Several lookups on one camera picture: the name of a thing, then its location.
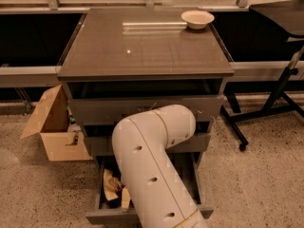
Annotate grey middle drawer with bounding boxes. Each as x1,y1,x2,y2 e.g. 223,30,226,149
84,122,211,156

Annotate metal window rail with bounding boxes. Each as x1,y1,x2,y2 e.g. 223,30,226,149
0,60,304,88

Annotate white paper bowl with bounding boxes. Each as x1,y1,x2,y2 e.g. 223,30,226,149
181,10,215,29

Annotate grey drawer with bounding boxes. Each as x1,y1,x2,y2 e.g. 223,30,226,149
86,152,214,228
68,79,223,124
84,122,211,156

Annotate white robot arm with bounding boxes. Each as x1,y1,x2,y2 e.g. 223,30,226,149
112,104,209,228

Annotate grey top drawer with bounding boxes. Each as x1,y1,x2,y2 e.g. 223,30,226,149
68,79,223,124

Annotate grey bottom drawer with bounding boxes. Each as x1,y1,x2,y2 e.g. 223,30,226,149
86,152,214,228

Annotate green bottle in box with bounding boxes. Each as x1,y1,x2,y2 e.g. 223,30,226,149
66,105,76,124

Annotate open cardboard box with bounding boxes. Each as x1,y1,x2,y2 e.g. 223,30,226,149
21,85,90,162

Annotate brown chip bag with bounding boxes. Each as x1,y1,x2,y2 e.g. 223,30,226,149
103,169,124,201

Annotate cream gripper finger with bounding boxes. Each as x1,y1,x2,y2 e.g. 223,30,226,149
121,187,131,212

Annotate black rolling side table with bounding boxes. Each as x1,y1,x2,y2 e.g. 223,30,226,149
220,0,304,151

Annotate grey drawer cabinet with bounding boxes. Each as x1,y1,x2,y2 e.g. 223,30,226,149
57,7,236,169

